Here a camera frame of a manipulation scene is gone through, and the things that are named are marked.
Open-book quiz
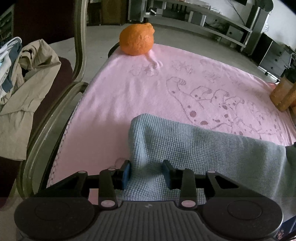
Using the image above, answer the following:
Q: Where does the dark red chair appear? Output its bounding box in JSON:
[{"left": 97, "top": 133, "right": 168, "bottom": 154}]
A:
[{"left": 1, "top": 1, "right": 87, "bottom": 205}]

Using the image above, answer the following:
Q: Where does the pile of folded clothes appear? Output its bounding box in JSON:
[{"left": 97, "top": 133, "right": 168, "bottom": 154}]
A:
[{"left": 1, "top": 39, "right": 61, "bottom": 161}]

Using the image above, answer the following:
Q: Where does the orange tangerine fruit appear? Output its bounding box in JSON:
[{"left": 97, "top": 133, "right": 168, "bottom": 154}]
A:
[{"left": 119, "top": 23, "right": 155, "bottom": 56}]

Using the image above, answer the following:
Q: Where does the grey and blue sweater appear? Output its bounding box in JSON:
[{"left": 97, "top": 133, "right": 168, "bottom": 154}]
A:
[{"left": 117, "top": 114, "right": 295, "bottom": 219}]

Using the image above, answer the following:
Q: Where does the orange juice bottle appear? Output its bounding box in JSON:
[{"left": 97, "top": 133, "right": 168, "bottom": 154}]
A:
[{"left": 270, "top": 76, "right": 295, "bottom": 112}]

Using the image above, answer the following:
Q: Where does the pink printed towel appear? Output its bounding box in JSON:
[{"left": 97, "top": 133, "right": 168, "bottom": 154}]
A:
[{"left": 47, "top": 44, "right": 295, "bottom": 186}]

